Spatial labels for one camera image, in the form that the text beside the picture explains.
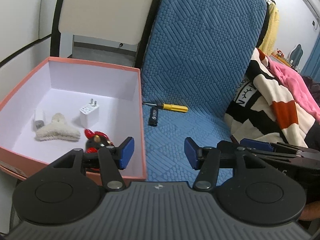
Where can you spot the pink cardboard box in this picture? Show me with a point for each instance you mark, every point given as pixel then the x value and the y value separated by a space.
pixel 75 80

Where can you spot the blue curtain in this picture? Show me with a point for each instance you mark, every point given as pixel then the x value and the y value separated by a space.
pixel 313 60

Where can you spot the white plush hair clip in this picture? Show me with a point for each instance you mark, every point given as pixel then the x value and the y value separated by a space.
pixel 57 132

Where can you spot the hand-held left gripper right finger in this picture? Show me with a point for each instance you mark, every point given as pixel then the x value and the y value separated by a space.
pixel 191 152

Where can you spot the yellow fleece garment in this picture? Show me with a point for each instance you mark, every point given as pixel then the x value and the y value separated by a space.
pixel 271 30

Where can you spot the grey blue office chair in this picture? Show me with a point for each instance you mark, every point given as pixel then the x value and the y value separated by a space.
pixel 297 53

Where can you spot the small white adapter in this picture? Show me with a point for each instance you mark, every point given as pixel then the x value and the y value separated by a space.
pixel 39 120

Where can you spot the person's right forearm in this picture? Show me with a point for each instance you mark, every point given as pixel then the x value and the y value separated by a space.
pixel 311 211

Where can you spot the blue quilted mat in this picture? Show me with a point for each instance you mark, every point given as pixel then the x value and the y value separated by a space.
pixel 200 55

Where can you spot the yellow screwdriver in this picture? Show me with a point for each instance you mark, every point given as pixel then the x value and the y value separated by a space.
pixel 175 108

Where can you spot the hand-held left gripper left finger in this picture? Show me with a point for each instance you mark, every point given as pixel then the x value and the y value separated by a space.
pixel 127 152

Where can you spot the striped fleece blanket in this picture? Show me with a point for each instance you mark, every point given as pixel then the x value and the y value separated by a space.
pixel 270 92

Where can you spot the pink fleece blanket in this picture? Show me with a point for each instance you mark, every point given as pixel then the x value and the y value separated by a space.
pixel 292 80

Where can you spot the red and black toy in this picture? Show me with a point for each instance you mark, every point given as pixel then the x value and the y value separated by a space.
pixel 93 138

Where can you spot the white wall charger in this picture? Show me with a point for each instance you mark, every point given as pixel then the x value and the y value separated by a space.
pixel 88 117

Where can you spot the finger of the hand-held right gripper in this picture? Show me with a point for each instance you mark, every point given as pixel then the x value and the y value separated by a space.
pixel 255 145
pixel 225 147

